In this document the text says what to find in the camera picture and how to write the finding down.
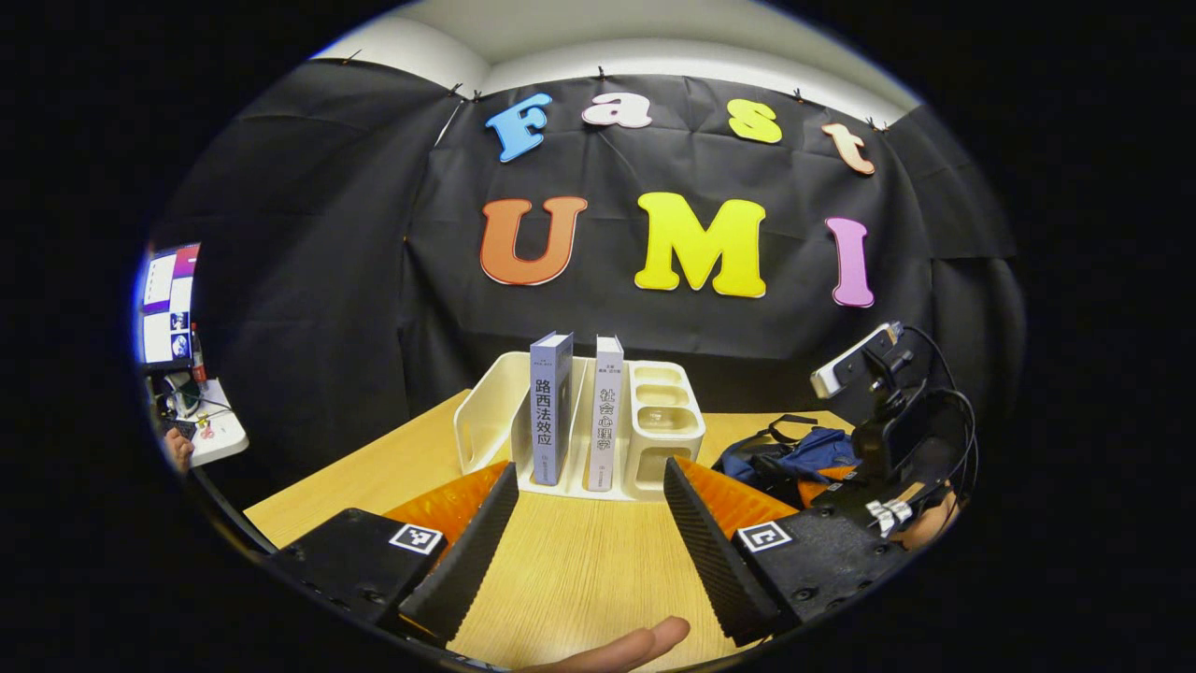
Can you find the black backdrop cloth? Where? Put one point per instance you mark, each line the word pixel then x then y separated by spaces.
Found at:
pixel 654 327

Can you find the cream plastic bookshelf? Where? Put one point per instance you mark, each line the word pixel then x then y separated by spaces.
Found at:
pixel 668 421

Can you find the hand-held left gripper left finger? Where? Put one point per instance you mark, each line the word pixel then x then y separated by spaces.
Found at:
pixel 472 551

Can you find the blue schoolbag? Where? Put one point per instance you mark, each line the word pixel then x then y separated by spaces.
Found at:
pixel 822 449

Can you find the computer monitor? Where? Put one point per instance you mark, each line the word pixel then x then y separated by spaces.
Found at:
pixel 163 318

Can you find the white book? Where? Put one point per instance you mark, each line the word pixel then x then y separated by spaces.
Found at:
pixel 605 421

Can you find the grey-blue book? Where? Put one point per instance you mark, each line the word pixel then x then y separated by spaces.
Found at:
pixel 551 411

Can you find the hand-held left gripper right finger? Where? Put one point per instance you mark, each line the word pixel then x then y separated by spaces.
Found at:
pixel 715 561

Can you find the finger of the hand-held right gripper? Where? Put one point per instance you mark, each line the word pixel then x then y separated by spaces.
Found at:
pixel 822 486

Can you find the white side table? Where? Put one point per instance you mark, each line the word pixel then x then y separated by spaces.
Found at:
pixel 224 435

